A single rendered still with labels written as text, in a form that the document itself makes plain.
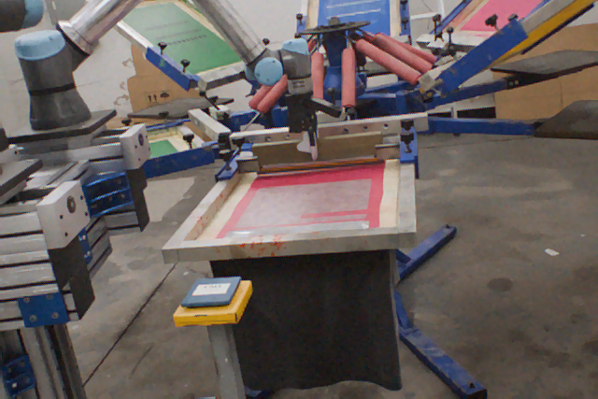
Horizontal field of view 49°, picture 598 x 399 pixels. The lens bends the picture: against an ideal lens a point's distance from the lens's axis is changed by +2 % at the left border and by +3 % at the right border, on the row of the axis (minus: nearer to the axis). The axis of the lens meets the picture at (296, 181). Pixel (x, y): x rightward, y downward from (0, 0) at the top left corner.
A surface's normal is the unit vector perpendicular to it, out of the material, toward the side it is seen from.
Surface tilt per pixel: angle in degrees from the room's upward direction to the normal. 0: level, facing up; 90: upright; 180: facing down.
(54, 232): 90
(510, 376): 0
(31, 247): 90
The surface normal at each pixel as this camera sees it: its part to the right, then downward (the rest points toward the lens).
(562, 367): -0.15, -0.94
